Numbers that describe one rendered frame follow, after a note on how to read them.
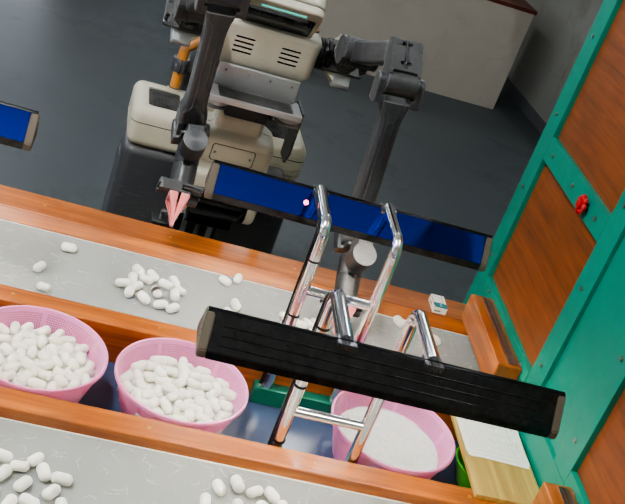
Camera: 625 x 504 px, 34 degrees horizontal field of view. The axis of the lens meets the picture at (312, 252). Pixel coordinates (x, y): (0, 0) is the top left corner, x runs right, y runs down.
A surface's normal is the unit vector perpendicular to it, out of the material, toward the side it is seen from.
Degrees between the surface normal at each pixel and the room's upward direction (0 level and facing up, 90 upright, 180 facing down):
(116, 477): 0
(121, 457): 0
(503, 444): 0
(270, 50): 98
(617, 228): 90
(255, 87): 90
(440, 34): 90
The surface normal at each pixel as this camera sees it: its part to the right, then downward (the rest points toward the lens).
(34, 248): 0.32, -0.84
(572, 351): -0.95, -0.25
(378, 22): 0.13, 0.50
